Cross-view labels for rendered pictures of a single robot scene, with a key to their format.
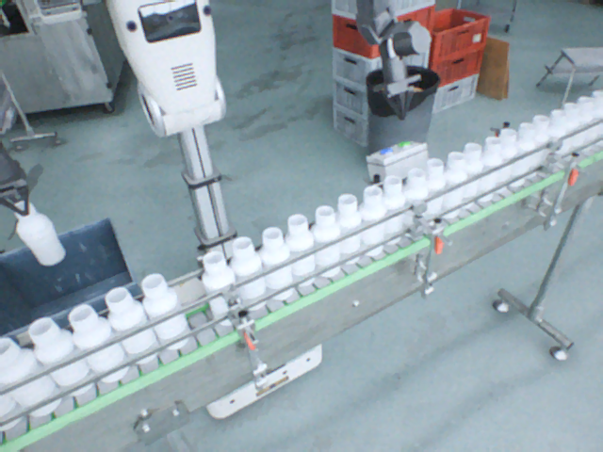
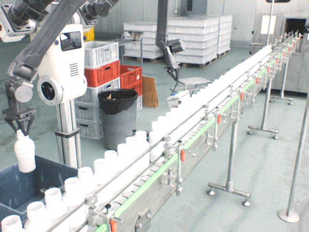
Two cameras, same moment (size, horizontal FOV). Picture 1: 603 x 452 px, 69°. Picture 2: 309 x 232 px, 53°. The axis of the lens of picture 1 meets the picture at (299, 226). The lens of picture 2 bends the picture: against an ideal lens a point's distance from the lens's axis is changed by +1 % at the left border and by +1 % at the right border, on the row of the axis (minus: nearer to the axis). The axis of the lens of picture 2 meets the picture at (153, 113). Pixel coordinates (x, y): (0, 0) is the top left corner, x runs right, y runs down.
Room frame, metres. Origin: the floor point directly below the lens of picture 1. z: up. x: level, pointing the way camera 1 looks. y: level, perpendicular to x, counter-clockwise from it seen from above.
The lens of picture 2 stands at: (-0.34, 0.79, 1.62)
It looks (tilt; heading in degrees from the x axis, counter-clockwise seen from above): 20 degrees down; 326
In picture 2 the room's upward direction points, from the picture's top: straight up
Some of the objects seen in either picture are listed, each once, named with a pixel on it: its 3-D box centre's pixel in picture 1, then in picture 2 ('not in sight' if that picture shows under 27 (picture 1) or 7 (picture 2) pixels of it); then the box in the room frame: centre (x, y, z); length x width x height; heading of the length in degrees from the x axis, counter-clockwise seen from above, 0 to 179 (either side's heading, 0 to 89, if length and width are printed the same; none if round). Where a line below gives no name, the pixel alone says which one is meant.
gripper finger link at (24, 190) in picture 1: (15, 195); (21, 123); (0.80, 0.61, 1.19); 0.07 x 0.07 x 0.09; 28
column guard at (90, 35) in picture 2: not in sight; (87, 31); (10.31, -3.52, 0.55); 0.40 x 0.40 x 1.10; 27
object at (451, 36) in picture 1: (443, 34); (120, 76); (3.61, -1.27, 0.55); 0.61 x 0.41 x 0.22; 120
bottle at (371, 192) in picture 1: (371, 221); (191, 114); (0.74, -0.16, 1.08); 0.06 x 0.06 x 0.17
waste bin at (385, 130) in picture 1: (398, 125); (119, 120); (2.60, -0.70, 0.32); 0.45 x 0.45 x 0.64
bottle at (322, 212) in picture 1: (325, 242); (181, 122); (0.69, -0.05, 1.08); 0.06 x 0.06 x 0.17
